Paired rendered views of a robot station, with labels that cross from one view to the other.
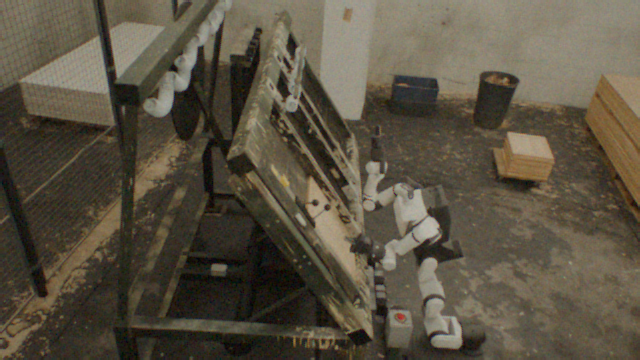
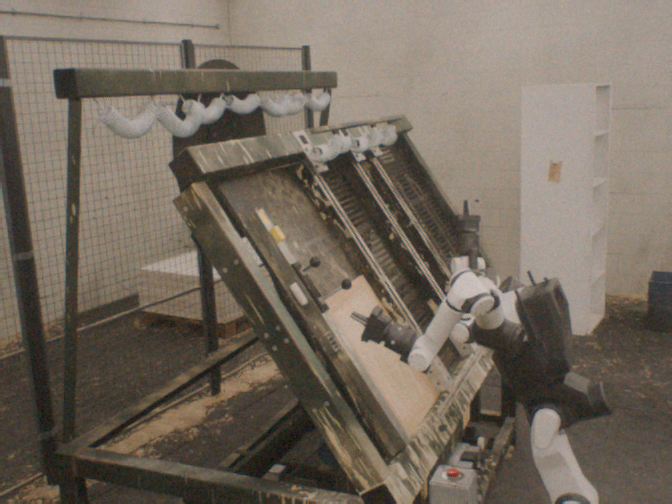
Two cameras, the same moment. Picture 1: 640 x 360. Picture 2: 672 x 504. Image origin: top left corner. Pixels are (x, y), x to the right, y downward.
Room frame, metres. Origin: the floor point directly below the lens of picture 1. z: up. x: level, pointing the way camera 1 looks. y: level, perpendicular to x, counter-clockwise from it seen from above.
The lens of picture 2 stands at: (-0.14, -1.07, 2.09)
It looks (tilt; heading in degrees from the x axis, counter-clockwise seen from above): 12 degrees down; 25
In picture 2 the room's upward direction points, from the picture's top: 3 degrees counter-clockwise
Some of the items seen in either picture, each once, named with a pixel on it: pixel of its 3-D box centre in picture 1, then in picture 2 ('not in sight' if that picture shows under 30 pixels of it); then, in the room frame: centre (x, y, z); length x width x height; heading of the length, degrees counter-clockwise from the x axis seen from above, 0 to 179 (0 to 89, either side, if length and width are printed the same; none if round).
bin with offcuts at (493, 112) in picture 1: (493, 100); not in sight; (6.36, -2.22, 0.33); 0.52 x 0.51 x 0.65; 173
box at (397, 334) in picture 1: (397, 329); (453, 502); (1.88, -0.49, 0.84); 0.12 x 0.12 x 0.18; 1
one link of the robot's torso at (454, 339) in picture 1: (444, 331); not in sight; (2.38, -0.93, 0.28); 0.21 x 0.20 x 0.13; 91
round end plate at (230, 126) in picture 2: (192, 72); (228, 148); (2.79, 0.80, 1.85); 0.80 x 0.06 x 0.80; 1
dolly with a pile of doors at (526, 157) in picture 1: (520, 158); not in sight; (5.06, -2.25, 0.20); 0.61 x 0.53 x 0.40; 173
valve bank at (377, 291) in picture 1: (376, 288); (465, 474); (2.32, -0.41, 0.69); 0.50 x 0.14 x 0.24; 1
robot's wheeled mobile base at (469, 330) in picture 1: (436, 339); not in sight; (2.38, -0.90, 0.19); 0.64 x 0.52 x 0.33; 91
